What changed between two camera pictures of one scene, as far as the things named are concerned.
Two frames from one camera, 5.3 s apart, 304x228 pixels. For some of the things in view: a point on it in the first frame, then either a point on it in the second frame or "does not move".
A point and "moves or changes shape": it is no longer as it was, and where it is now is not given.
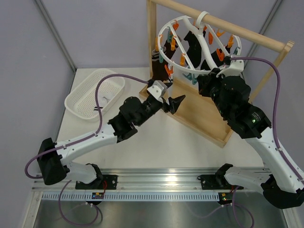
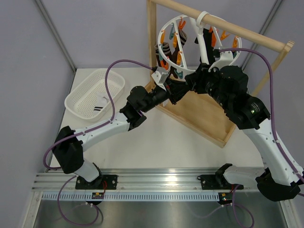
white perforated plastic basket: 81,100 does not move
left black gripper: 174,104 to 175,90
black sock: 194,53 to 209,49
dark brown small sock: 169,52 to 183,37
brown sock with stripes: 159,70 moves or changes shape
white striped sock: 102,100 does not move
